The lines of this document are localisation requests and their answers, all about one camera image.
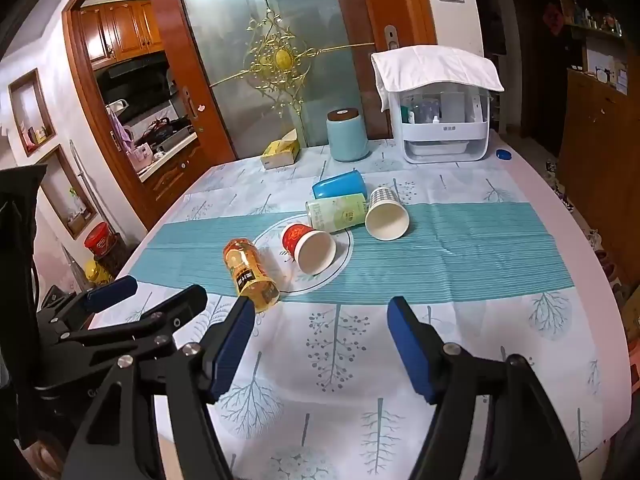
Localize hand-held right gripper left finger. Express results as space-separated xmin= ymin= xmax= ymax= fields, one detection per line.
xmin=60 ymin=297 xmax=257 ymax=480

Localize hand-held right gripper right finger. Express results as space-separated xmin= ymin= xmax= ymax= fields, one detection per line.
xmin=387 ymin=295 xmax=582 ymax=480

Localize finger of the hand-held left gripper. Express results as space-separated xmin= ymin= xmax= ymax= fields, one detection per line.
xmin=47 ymin=284 xmax=208 ymax=348
xmin=37 ymin=275 xmax=139 ymax=328

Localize red paper cup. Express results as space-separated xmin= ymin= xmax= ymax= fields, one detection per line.
xmin=281 ymin=222 xmax=337 ymax=276

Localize checkered paper cup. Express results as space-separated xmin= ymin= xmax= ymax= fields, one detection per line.
xmin=364 ymin=187 xmax=411 ymax=241

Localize blue plastic cup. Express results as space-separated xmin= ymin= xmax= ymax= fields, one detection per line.
xmin=312 ymin=170 xmax=368 ymax=202

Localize red bucket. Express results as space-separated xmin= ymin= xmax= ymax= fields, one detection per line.
xmin=83 ymin=221 xmax=117 ymax=257

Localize orange drink bottle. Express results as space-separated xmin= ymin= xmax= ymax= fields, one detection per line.
xmin=223 ymin=238 xmax=280 ymax=314

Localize tree print tablecloth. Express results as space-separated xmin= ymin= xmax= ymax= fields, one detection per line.
xmin=117 ymin=130 xmax=609 ymax=480

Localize pink bag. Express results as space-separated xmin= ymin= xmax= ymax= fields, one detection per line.
xmin=127 ymin=142 xmax=154 ymax=171

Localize green label bottle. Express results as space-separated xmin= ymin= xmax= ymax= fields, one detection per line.
xmin=305 ymin=192 xmax=369 ymax=234

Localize yellow tissue box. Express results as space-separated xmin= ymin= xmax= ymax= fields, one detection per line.
xmin=260 ymin=129 xmax=302 ymax=170

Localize black range hood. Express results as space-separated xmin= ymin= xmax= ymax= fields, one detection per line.
xmin=95 ymin=51 xmax=172 ymax=107

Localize white storage box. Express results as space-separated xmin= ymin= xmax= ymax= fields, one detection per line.
xmin=397 ymin=86 xmax=494 ymax=165

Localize teal canister with brown lid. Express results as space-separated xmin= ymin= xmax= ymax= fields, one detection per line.
xmin=326 ymin=108 xmax=371 ymax=163

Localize wooden cabinet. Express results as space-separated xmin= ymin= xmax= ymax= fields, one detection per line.
xmin=557 ymin=67 xmax=640 ymax=288

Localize white cloth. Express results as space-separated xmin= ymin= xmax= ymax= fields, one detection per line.
xmin=370 ymin=45 xmax=505 ymax=114

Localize frosted glass door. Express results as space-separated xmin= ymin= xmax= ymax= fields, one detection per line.
xmin=169 ymin=0 xmax=392 ymax=162

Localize wooden wall niche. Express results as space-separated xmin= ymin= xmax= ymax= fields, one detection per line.
xmin=8 ymin=68 xmax=57 ymax=157
xmin=39 ymin=144 xmax=99 ymax=240

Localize wooden kitchen wall cabinets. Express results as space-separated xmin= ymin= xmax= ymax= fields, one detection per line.
xmin=77 ymin=0 xmax=167 ymax=67

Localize red wall ornament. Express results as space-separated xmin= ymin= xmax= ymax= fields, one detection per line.
xmin=544 ymin=2 xmax=566 ymax=37

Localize wooden wall shelf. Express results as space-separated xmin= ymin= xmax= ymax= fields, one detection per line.
xmin=559 ymin=0 xmax=632 ymax=41

